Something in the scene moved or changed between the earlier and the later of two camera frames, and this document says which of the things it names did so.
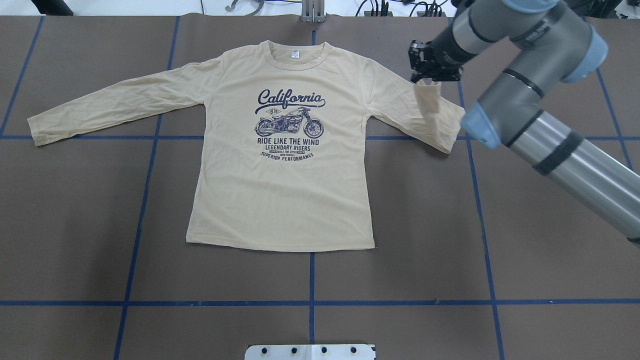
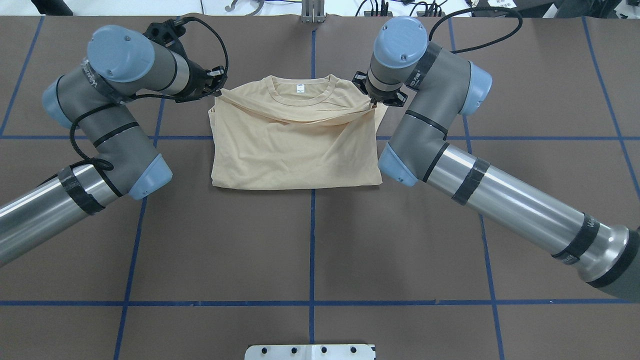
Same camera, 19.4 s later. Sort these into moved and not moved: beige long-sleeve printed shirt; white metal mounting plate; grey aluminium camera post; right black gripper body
Moved: right black gripper body; beige long-sleeve printed shirt
Not moved: white metal mounting plate; grey aluminium camera post
